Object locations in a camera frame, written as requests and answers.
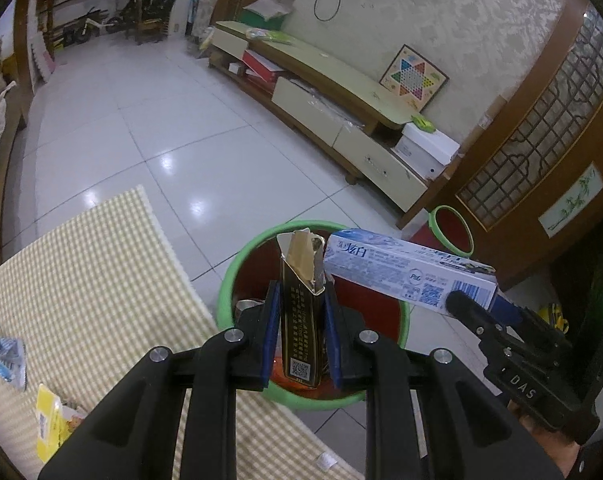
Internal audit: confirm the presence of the white shoe box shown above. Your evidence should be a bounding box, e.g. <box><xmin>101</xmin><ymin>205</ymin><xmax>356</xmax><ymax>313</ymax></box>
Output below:
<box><xmin>393</xmin><ymin>121</ymin><xmax>462</xmax><ymax>182</ymax></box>

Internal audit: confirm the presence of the white balance bike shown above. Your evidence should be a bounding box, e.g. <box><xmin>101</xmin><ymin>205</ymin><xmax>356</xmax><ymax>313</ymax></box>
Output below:
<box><xmin>62</xmin><ymin>11</ymin><xmax>123</xmax><ymax>49</ymax></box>

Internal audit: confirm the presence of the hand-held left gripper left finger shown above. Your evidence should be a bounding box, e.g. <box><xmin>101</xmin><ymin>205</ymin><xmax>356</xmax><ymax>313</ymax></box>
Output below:
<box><xmin>38</xmin><ymin>280</ymin><xmax>283</xmax><ymax>480</ymax></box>

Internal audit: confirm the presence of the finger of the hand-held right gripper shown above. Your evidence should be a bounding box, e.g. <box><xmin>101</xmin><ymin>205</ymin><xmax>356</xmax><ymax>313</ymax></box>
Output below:
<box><xmin>446</xmin><ymin>290</ymin><xmax>513</xmax><ymax>357</ymax></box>
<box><xmin>490</xmin><ymin>289</ymin><xmax>541</xmax><ymax>334</ymax></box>

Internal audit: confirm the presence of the large green bin red inside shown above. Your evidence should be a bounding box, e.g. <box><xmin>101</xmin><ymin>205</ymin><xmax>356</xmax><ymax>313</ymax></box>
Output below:
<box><xmin>216</xmin><ymin>220</ymin><xmax>412</xmax><ymax>412</ymax></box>

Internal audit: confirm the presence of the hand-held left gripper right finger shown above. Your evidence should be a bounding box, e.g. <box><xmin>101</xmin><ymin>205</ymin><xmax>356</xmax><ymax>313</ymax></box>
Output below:
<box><xmin>321</xmin><ymin>290</ymin><xmax>568</xmax><ymax>480</ymax></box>

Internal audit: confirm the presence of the black gold carton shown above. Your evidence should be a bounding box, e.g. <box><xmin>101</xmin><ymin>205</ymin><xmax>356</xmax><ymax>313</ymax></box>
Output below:
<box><xmin>275</xmin><ymin>229</ymin><xmax>333</xmax><ymax>389</ymax></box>

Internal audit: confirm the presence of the red flat box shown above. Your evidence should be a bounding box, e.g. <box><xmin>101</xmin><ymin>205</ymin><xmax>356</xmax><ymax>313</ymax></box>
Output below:
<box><xmin>240</xmin><ymin>48</ymin><xmax>283</xmax><ymax>84</ymax></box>

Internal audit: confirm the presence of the white blue toothpaste box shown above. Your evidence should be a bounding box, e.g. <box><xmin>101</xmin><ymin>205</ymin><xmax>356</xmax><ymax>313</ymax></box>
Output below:
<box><xmin>323</xmin><ymin>230</ymin><xmax>498</xmax><ymax>319</ymax></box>

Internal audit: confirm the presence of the beige television stand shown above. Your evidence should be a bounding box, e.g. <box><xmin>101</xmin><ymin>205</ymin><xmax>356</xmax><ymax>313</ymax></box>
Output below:
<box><xmin>208</xmin><ymin>20</ymin><xmax>430</xmax><ymax>217</ymax></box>

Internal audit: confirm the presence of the wooden lattice door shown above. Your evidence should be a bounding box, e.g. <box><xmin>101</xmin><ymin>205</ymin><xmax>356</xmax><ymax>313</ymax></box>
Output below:
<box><xmin>398</xmin><ymin>0</ymin><xmax>603</xmax><ymax>292</ymax></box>

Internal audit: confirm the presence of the blue silver wrapper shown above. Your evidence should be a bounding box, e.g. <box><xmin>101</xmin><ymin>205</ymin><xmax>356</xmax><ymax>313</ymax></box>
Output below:
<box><xmin>0</xmin><ymin>322</ymin><xmax>28</xmax><ymax>392</ymax></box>

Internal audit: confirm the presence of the open cardboard box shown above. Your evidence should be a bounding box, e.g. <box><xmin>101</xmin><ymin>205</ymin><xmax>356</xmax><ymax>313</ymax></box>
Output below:
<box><xmin>240</xmin><ymin>0</ymin><xmax>295</xmax><ymax>32</ymax></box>

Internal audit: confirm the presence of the yellow printed packet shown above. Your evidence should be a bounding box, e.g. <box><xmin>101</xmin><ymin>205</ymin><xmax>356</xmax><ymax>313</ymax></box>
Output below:
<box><xmin>33</xmin><ymin>383</ymin><xmax>88</xmax><ymax>464</ymax></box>

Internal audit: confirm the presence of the small green bin red inside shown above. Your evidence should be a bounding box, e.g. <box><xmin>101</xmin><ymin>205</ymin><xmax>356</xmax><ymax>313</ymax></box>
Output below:
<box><xmin>423</xmin><ymin>205</ymin><xmax>475</xmax><ymax>262</ymax></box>

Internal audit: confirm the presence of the yellow bag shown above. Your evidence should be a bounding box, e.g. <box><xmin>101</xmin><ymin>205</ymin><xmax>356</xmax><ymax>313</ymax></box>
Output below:
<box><xmin>535</xmin><ymin>304</ymin><xmax>571</xmax><ymax>337</ymax></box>

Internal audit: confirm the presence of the star checkers board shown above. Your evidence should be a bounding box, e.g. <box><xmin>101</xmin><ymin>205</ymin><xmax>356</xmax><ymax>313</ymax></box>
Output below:
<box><xmin>378</xmin><ymin>43</ymin><xmax>450</xmax><ymax>114</ymax></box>

